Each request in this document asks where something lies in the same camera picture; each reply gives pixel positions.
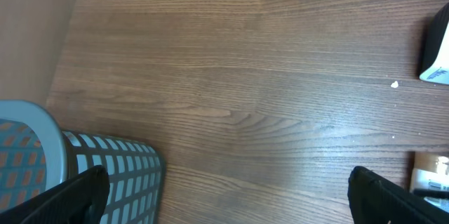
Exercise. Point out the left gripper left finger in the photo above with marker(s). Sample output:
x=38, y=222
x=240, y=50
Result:
x=81, y=199

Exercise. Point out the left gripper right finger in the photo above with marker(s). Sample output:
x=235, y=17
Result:
x=375, y=200

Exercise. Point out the white tube with gold cap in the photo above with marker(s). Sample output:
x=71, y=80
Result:
x=429, y=179

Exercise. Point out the white barcode scanner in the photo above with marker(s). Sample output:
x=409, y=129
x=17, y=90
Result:
x=435, y=56

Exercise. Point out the grey plastic basket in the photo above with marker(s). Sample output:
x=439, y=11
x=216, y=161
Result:
x=36, y=155

